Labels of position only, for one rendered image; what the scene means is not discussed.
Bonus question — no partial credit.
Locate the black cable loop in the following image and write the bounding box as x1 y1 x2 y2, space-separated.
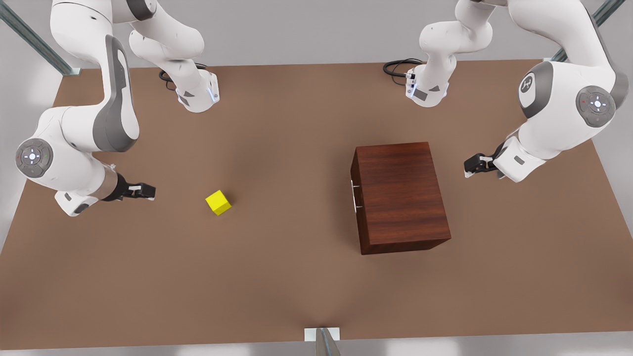
383 58 425 88
159 63 209 92

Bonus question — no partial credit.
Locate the yellow cube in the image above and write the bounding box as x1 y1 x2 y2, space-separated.
205 190 232 216

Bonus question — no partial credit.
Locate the dark wooden cabinet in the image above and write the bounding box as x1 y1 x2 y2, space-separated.
351 142 452 256

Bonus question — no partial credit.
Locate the wooden drawer with silver handle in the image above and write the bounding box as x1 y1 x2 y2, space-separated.
350 148 365 255

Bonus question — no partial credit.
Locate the silver frame post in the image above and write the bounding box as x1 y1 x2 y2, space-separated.
0 2 83 76
304 327 341 356
543 0 627 63

